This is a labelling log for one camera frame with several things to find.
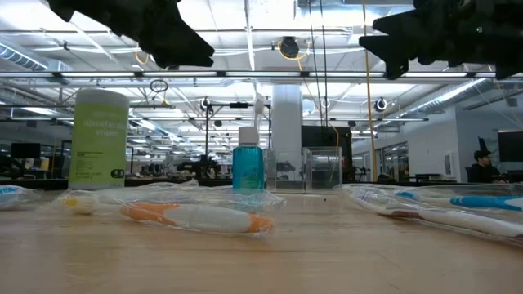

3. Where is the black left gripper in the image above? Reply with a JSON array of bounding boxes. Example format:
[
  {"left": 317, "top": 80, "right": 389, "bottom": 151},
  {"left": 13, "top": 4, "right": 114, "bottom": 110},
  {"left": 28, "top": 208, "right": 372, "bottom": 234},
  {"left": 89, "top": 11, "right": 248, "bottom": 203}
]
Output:
[{"left": 46, "top": 0, "right": 215, "bottom": 69}]

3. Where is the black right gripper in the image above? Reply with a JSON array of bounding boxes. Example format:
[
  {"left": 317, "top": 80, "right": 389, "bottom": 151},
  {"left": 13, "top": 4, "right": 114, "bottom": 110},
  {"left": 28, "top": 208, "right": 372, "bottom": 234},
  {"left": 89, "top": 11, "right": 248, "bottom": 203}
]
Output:
[{"left": 359, "top": 0, "right": 523, "bottom": 81}]

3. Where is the blue mouthwash bottle white cap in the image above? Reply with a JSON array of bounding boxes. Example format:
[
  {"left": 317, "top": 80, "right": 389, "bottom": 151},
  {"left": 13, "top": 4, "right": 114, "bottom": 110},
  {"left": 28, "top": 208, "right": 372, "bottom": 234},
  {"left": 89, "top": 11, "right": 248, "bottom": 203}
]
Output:
[{"left": 232, "top": 126, "right": 266, "bottom": 192}]

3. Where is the orange white toothbrush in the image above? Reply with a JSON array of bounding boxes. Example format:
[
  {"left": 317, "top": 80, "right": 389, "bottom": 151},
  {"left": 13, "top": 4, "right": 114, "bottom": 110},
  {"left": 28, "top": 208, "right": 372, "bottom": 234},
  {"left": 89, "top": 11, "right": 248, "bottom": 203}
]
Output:
[{"left": 42, "top": 183, "right": 287, "bottom": 238}]

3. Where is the blue white toothbrush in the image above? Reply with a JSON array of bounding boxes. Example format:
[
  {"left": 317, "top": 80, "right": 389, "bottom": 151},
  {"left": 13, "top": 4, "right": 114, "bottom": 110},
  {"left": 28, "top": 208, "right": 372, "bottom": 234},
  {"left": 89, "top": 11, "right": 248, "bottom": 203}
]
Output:
[
  {"left": 338, "top": 182, "right": 523, "bottom": 213},
  {"left": 0, "top": 184, "right": 44, "bottom": 212}
]

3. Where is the purple white toothbrush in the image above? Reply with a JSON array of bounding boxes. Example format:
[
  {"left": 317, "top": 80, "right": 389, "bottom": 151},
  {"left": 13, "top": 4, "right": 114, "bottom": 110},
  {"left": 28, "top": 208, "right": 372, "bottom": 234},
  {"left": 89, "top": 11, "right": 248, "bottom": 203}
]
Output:
[{"left": 346, "top": 194, "right": 523, "bottom": 246}]

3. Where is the long ceiling light bar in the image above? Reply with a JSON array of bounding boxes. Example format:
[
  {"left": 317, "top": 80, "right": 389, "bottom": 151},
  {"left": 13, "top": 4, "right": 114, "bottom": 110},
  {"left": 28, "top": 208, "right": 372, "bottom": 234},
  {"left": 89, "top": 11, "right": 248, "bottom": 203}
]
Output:
[{"left": 0, "top": 69, "right": 523, "bottom": 80}]

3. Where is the green disinfecting wipes canister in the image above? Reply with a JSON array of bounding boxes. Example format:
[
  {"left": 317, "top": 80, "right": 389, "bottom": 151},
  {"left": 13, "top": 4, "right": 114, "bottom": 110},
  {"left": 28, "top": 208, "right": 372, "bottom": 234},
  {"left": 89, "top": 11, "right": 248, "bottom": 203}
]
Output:
[{"left": 68, "top": 88, "right": 131, "bottom": 191}]

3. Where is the black cabinet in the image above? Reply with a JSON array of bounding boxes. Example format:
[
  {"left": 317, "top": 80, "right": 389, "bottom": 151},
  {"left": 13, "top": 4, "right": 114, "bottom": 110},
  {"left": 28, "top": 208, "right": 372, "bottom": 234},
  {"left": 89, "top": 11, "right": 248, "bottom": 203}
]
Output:
[{"left": 301, "top": 125, "right": 353, "bottom": 184}]

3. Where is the black background robot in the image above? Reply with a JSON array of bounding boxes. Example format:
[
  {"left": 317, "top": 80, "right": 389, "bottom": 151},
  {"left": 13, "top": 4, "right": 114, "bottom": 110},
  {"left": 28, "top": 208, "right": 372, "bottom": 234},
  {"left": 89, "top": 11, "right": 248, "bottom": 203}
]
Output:
[{"left": 176, "top": 154, "right": 224, "bottom": 180}]

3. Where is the clear acrylic organizer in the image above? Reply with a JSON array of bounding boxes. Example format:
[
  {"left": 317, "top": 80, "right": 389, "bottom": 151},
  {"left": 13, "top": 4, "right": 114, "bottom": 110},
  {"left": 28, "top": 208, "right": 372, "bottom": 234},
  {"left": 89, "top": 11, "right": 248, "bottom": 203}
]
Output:
[{"left": 263, "top": 145, "right": 343, "bottom": 194}]

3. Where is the person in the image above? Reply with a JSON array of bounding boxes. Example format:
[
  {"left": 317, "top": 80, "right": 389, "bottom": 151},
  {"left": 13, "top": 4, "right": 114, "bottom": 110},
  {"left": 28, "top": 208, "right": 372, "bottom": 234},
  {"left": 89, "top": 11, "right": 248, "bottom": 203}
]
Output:
[{"left": 465, "top": 149, "right": 510, "bottom": 185}]

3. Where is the black desk monitor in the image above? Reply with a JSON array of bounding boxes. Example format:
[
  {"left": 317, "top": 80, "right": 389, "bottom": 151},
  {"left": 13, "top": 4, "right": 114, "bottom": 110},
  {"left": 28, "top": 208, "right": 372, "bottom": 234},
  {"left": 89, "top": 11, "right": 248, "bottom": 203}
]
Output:
[{"left": 10, "top": 142, "right": 42, "bottom": 160}]

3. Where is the black coiled ceiling cable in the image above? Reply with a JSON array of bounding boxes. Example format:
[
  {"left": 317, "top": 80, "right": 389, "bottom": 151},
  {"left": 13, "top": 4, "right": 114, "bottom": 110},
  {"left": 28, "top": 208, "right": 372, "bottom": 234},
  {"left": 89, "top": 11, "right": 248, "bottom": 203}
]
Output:
[{"left": 149, "top": 78, "right": 170, "bottom": 94}]

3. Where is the thin black hanging cable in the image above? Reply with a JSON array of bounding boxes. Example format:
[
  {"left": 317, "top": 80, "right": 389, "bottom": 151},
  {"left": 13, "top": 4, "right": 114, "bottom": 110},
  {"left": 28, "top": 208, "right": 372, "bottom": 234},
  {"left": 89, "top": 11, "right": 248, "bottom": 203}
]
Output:
[
  {"left": 307, "top": 0, "right": 324, "bottom": 130},
  {"left": 319, "top": 0, "right": 329, "bottom": 130}
]

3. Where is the silver ceiling air duct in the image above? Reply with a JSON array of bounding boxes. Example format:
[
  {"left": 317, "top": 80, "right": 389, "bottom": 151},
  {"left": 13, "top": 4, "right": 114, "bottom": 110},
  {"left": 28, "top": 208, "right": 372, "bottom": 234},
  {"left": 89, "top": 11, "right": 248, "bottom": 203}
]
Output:
[
  {"left": 402, "top": 77, "right": 498, "bottom": 119},
  {"left": 0, "top": 42, "right": 50, "bottom": 73}
]

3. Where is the black metal stand frame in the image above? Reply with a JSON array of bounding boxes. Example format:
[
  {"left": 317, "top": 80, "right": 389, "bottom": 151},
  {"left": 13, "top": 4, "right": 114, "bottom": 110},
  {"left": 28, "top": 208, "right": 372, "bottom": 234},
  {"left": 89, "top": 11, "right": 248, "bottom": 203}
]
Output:
[{"left": 203, "top": 101, "right": 274, "bottom": 180}]

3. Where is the black ceiling reel yellow cord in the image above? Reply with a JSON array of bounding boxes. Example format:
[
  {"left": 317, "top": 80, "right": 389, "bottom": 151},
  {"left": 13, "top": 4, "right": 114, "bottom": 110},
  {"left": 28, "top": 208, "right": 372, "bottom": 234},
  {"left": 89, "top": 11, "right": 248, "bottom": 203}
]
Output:
[{"left": 276, "top": 35, "right": 311, "bottom": 62}]

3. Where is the black wall monitor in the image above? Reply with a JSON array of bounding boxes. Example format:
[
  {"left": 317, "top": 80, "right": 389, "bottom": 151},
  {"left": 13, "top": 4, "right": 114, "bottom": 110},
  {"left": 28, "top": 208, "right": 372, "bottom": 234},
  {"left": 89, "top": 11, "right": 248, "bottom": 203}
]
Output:
[{"left": 497, "top": 129, "right": 523, "bottom": 163}]

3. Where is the black aluminium table frame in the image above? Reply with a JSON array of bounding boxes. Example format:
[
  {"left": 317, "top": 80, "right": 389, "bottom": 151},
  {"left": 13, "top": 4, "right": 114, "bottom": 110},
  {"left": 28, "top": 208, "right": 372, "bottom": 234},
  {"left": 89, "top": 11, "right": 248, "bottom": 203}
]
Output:
[{"left": 0, "top": 176, "right": 523, "bottom": 193}]

